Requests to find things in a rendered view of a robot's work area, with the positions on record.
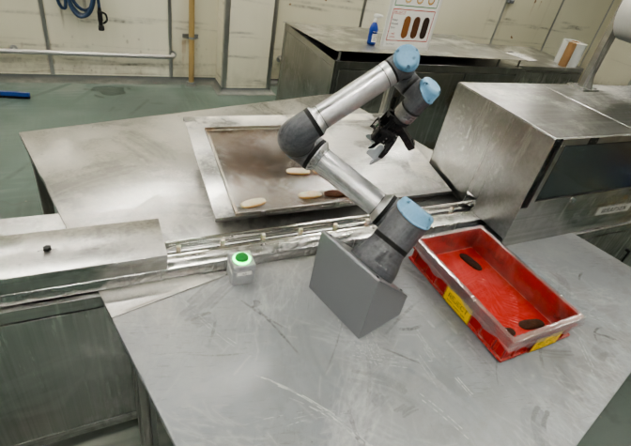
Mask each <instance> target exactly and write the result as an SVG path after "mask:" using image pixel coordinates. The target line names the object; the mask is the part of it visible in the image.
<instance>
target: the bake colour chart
mask: <svg viewBox="0 0 631 446"><path fill-rule="evenodd" d="M441 4H442V0H391V3H390V6H389V10H388V14H387V18H386V22H385V25H384V29H383V33H382V37H381V41H380V45H379V49H380V50H396V49H397V48H398V47H400V46H401V45H404V44H411V45H413V46H415V47H416V48H417V49H418V50H420V51H427V49H428V46H429V43H430V40H431V37H432V34H433V31H434V28H435V24H436V21H437V18H438V15H439V10H440V7H441Z"/></svg>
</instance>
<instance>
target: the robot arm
mask: <svg viewBox="0 0 631 446"><path fill-rule="evenodd" d="M419 62H420V53H419V51H418V49H417V48H416V47H415V46H413V45H411V44H404V45H401V46H400V47H398V48H397V49H396V51H395V52H394V54H393V55H392V56H390V57H389V58H387V59H386V60H384V61H383V62H381V63H380V64H378V65H377V66H375V67H374V68H372V69H370V70H369V71H367V72H366V73H364V74H363V75H362V76H360V77H359V78H357V79H356V80H354V81H353V82H351V83H350V84H348V85H346V86H345V87H343V88H342V89H340V90H339V91H337V92H336V93H334V94H333V95H331V96H330V97H328V98H327V99H325V100H323V101H322V102H320V103H319V104H318V105H316V106H315V107H313V108H310V107H307V108H305V109H304V110H302V111H301V112H299V113H297V114H296V115H294V116H292V117H291V118H289V119H288V120H287V121H286V122H285V123H284V124H283V125H282V126H281V128H280V129H279V131H278V135H277V141H278V145H279V147H280V149H281V150H282V151H283V152H284V153H285V154H286V155H287V156H288V157H289V158H290V159H292V160H293V161H295V162H296V163H298V164H299V165H300V166H301V167H303V168H304V169H305V170H314V171H316V172H317V173H318V174H319V175H321V176H322V177H323V178H325V179H326V180H327V181H328V182H329V183H330V184H331V185H332V186H334V187H335V188H336V189H337V190H339V191H340V192H341V193H343V194H344V195H345V196H346V197H348V198H349V199H350V200H351V201H353V202H354V203H355V204H356V205H358V206H359V207H360V208H362V209H363V210H364V211H365V212H367V213H368V214H369V215H370V219H371V223H373V224H374V225H375V226H376V227H377V229H376V231H375V232H374V233H373V234H372V235H371V236H370V237H368V238H366V239H364V240H363V241H362V242H360V243H359V244H357V245H356V246H355V247H354V248H353V249H352V250H351V252H352V253H354V254H355V255H356V256H357V257H358V258H359V259H360V260H361V261H362V262H363V264H365V265H366V266H367V267H368V268H369V269H371V270H372V271H373V272H375V273H376V274H377V275H378V276H380V277H381V278H382V279H384V280H385V281H387V282H388V283H390V284H391V283H392V282H393V281H394V279H395V278H396V275H397V273H398V270H399V269H400V266H401V264H402V261H403V259H404V258H405V257H406V255H407V254H408V253H409V252H410V250H411V249H412V248H413V247H414V245H415V244H416V243H417V242H418V241H419V239H420V238H421V237H422V236H423V234H424V233H425V232H426V231H427V230H428V229H429V228H430V226H431V224H432V223H433V221H434V219H433V217H432V216H431V215H430V214H429V213H427V212H426V211H425V210H424V209H423V208H421V207H420V206H419V205H417V204H416V203H415V202H413V201H412V200H411V199H409V198H408V197H406V196H404V197H402V198H401V199H399V198H398V197H396V196H395V195H394V194H385V193H384V192H383V191H381V190H380V189H379V188H378V187H376V186H375V185H374V184H373V183H371V182H370V181H369V180H368V179H366V178H365V177H364V176H362V175H361V174H360V173H358V172H357V171H356V170H355V169H353V168H352V167H351V166H350V165H348V164H347V163H346V162H345V161H343V160H342V159H341V158H339V157H338V156H337V155H336V154H334V153H333V152H332V151H330V149H329V143H328V142H327V141H326V140H324V139H323V138H322V137H321V136H323V135H324V134H325V132H326V129H327V128H329V127H331V126H332V125H334V124H335V123H337V122H338V121H340V120H341V119H343V118H344V117H346V116H347V115H349V114H351V113H352V112H354V111H355V110H357V109H358V108H360V107H361V106H363V105H364V104H365V103H366V102H368V101H370V100H372V99H373V98H375V97H376V96H378V95H379V94H381V93H382V92H384V91H385V90H387V89H388V88H390V87H391V86H394V87H395V88H396V89H397V90H398V91H399V92H400V93H401V94H402V95H403V96H404V97H405V98H404V99H403V100H402V101H401V102H400V103H399V105H398V106H397V107H396V108H395V109H394V110H392V109H390V108H389V109H388V111H387V112H386V113H385V114H384V115H383V116H382V117H378V118H377V119H376V120H375V121H374V122H373V123H372V125H371V126H370V127H371V128H373V133H372V134H366V135H365V136H366V138H368V139H369V140H370V141H371V142H372V143H371V144H370V146H369V147H368V148H374V147H375V146H377V145H378V144H382V145H378V146H377V147H376V148H374V149H368V150H367V152H366V153H367V155H369V156H370V157H371V158H372V160H371V161H370V163H369V164H370V165H371V164H373V163H375V162H377V161H379V160H380V159H382V158H383V157H384V156H385V155H387V154H388V152H389V151H390V150H391V148H392V146H393V144H394V143H395V142H396V140H397V138H398V137H397V136H400V138H401V139H402V141H403V143H404V145H405V147H406V148H407V149H408V151H410V150H411V149H414V148H415V141H414V139H413V138H412V137H411V135H410V134H409V132H408V130H407V127H408V126H409V125H410V124H411V123H412V122H413V121H414V120H415V119H416V118H417V117H418V116H419V115H420V114H421V113H422V112H423V111H424V110H425V109H426V108H427V107H428V106H429V105H430V104H432V103H433V102H434V100H435V99H436V98H437V97H438V96H439V94H440V87H439V85H438V84H437V82H436V81H434V80H432V78H430V77H424V78H423V79H421V78H420V77H419V76H418V75H417V74H416V73H415V69H416V68H418V66H419ZM377 120H378V123H377V125H376V126H375V125H373V124H374V123H375V122H376V121H377ZM384 144H385V146H383V145H384Z"/></svg>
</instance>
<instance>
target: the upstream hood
mask: <svg viewBox="0 0 631 446"><path fill-rule="evenodd" d="M162 269H167V252H166V248H165V244H164V240H163V236H162V230H161V226H160V222H159V219H150V220H142V221H133V222H125V223H109V224H101V225H92V226H84V227H75V228H67V229H58V230H50V231H41V232H33V233H24V234H16V235H7V236H0V296H2V295H8V294H14V293H20V292H25V291H32V290H38V289H43V288H50V287H56V286H61V285H73V284H78V283H84V282H90V281H97V280H102V279H108V278H114V277H120V276H126V275H132V274H138V273H144V272H150V271H155V270H162Z"/></svg>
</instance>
